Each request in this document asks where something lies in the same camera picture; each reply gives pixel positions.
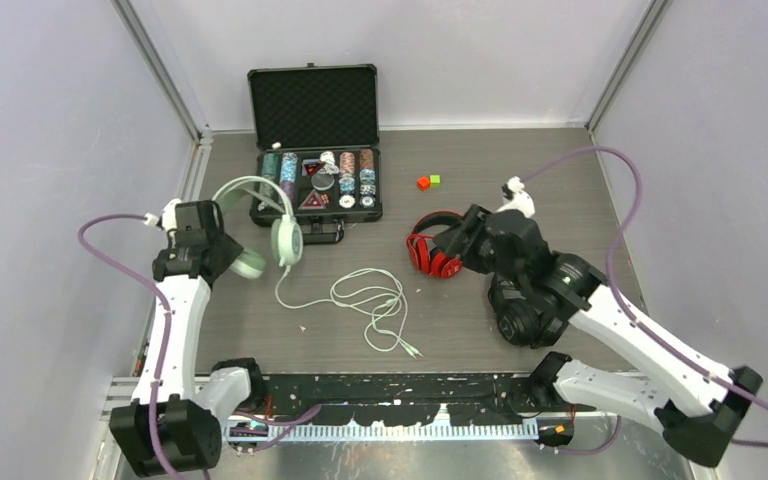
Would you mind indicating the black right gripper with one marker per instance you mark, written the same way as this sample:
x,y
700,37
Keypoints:
x,y
450,240

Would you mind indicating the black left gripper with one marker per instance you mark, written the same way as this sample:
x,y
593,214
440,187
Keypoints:
x,y
231,251

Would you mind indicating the red headphones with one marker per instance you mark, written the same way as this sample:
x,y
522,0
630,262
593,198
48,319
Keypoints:
x,y
426,257

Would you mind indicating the mint green headphones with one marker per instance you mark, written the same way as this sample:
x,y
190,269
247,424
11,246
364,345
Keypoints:
x,y
286,237

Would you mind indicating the black blue headphones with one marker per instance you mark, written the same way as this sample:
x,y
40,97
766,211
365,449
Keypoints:
x,y
518,322

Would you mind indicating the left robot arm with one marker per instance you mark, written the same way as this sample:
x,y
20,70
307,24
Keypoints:
x,y
171,423

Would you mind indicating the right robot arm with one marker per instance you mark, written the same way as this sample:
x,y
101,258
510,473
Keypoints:
x,y
695,404

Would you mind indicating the orange green cube block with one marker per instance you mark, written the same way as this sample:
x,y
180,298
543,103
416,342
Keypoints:
x,y
425,183

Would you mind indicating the teal poker chip stack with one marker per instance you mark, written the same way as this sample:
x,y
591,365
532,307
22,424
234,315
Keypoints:
x,y
270,171

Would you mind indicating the red triangular dealer button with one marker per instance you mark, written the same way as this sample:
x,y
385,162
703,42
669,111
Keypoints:
x,y
314,201

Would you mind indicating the purple poker chip stack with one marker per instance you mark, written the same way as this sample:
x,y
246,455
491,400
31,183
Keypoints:
x,y
288,174

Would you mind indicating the grey round disc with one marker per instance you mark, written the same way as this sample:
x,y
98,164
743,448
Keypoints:
x,y
322,182

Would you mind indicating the brown poker chip stack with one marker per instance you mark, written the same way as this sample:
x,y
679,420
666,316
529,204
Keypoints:
x,y
367,177

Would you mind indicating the orange poker chip stack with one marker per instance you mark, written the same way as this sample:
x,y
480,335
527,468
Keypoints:
x,y
347,181

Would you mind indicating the black poker chip case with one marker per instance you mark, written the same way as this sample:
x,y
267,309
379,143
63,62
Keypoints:
x,y
319,112

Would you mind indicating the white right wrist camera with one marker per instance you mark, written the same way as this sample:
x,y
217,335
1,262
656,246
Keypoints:
x,y
516,198

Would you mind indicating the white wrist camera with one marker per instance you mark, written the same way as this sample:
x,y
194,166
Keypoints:
x,y
516,198
166,220

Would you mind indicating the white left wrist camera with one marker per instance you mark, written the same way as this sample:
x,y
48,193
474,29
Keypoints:
x,y
166,220

